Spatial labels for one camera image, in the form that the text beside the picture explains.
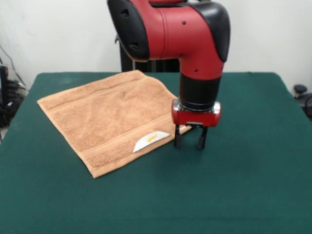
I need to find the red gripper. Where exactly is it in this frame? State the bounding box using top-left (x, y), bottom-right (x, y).
top-left (171, 99), bottom-right (223, 151)

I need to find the tan terry towel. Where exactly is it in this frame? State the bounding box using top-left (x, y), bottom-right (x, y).
top-left (37, 69), bottom-right (192, 179)

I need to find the dark green table cloth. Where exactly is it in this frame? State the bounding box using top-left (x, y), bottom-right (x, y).
top-left (0, 72), bottom-right (312, 234)

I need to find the black chair base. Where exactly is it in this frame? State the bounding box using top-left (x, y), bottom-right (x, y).
top-left (293, 84), bottom-right (312, 122)

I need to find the black box with red light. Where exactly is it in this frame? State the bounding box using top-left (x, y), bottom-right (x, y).
top-left (0, 65), bottom-right (10, 109)

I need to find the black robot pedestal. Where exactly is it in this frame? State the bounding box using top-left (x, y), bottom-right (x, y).
top-left (114, 34), bottom-right (182, 73)

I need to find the black cable bundle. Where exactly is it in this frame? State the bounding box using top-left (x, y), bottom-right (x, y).
top-left (0, 80), bottom-right (29, 129)

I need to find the grey wall cable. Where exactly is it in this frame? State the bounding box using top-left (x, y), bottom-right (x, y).
top-left (0, 43), bottom-right (27, 88)

